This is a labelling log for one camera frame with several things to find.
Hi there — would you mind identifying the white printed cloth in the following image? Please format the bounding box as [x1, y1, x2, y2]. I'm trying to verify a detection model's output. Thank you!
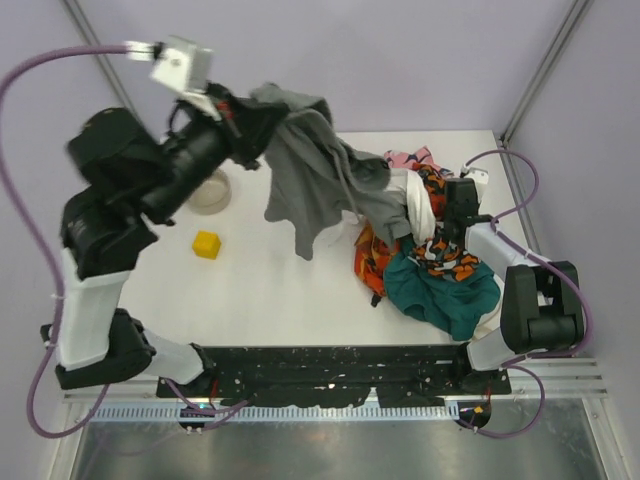
[319, 167, 436, 251]

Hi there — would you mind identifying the black orange grey camo cloth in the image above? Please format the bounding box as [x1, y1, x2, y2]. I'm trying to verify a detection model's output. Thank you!
[402, 165, 481, 282]

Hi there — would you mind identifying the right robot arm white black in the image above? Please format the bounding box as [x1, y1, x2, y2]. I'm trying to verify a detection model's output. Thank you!
[443, 177, 588, 371]

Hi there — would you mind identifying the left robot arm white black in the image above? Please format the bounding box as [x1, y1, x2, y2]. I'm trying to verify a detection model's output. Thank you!
[42, 84, 289, 390]

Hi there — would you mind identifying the pink patterned cloth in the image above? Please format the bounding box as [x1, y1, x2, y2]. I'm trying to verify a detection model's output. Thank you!
[383, 146, 440, 170]

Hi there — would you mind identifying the orange brown camo cloth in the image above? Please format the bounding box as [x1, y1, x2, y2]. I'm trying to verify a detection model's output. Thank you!
[354, 223, 400, 307]

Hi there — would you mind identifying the teal green cloth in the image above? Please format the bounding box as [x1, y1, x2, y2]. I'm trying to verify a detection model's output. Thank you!
[383, 237, 501, 342]

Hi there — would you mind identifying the grey ceramic bowl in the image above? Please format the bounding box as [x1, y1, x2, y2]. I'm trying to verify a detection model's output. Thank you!
[186, 170, 232, 216]

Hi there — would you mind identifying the yellow cube block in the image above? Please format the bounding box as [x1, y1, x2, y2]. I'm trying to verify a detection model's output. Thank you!
[192, 231, 221, 260]

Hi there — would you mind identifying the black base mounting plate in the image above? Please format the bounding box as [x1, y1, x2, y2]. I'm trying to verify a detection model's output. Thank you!
[179, 345, 511, 408]

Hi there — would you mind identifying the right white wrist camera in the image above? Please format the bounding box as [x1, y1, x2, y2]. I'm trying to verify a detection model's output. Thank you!
[460, 165, 489, 203]

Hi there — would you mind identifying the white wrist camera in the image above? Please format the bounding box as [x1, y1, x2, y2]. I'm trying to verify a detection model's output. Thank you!
[125, 36, 213, 96]
[460, 165, 489, 203]

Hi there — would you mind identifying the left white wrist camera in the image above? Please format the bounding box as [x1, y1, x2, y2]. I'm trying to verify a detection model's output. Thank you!
[125, 36, 213, 96]

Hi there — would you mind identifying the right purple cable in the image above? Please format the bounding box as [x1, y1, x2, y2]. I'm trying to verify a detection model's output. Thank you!
[459, 149, 595, 440]

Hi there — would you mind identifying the purple cable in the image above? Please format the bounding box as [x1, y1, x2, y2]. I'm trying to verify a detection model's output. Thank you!
[459, 149, 595, 440]
[0, 43, 251, 440]

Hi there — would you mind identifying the left aluminium frame post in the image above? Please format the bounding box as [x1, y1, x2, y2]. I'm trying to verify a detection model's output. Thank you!
[58, 0, 142, 123]

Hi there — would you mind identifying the aluminium frame post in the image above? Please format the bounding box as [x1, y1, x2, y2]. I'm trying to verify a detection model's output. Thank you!
[58, 0, 142, 123]
[498, 0, 594, 146]

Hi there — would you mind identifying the right aluminium frame post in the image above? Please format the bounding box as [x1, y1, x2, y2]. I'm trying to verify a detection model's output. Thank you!
[498, 0, 594, 146]

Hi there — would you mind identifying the white slotted cable duct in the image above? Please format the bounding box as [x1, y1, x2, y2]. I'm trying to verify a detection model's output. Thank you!
[92, 402, 459, 423]

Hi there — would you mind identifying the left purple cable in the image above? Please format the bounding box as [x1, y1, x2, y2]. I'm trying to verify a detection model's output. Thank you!
[0, 43, 251, 440]

